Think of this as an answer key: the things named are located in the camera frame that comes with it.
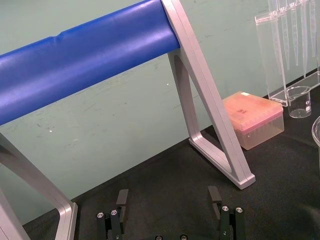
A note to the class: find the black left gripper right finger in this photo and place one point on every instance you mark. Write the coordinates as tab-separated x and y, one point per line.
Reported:
228	222

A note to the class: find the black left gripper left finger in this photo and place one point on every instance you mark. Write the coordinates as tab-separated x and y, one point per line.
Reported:
115	222

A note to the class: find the clear acrylic pipette rack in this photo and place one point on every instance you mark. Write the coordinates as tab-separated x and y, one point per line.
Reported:
275	75

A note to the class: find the pink translucent pipette tip box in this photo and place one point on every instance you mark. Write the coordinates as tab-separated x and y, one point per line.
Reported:
252	117

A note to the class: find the blue padded roller bar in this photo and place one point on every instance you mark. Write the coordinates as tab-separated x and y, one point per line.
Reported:
82	62

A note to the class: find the small clear glass beaker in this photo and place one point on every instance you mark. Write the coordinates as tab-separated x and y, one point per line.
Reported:
298	105

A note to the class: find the clear plastic pipette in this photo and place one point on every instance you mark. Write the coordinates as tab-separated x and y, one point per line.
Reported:
313	30
282	37
305	37
294	35

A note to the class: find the black table cloth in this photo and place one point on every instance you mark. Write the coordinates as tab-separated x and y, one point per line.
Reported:
175	175

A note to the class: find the grey metal stand frame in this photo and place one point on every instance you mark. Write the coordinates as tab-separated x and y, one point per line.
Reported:
200	82

